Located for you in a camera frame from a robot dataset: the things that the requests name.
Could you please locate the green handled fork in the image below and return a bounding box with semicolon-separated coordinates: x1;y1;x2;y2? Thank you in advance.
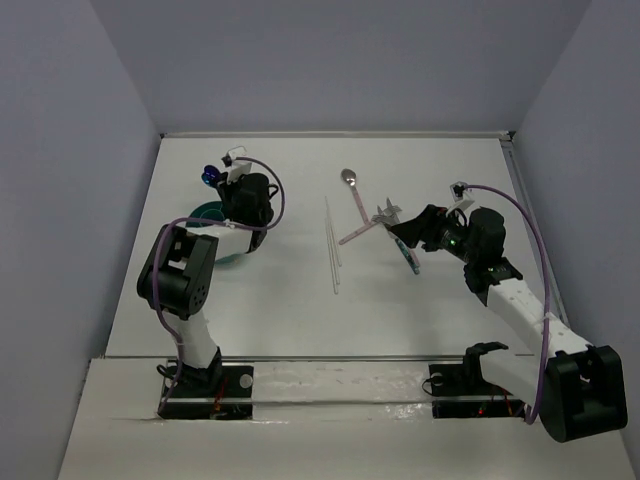
395;238;420;275

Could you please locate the clear chopstick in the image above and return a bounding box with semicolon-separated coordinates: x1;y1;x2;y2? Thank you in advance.
325;217;340;295
325;196;342;268

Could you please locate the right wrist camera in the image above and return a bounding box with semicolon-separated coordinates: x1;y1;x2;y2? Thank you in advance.
447;182;475;215

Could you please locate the silver spoon pink handle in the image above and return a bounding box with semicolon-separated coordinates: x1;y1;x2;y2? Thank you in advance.
340;168;369;224

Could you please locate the pink handled fork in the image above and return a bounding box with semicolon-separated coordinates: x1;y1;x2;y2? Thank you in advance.
338;218;380;245

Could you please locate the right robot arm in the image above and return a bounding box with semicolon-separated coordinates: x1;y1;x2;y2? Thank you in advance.
389;205;628;443

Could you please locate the teal utensil holder cup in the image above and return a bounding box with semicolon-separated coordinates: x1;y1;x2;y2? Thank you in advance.
186;201;253;265

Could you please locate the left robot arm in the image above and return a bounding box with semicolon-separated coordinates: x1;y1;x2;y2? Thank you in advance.
136;163;282;395

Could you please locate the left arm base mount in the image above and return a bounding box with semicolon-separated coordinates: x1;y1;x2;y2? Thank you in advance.
156;359;254;421

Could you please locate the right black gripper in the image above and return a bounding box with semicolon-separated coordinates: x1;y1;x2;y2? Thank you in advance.
389;204;477;264

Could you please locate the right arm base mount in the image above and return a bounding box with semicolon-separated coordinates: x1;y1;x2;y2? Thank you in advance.
421;342;525;419

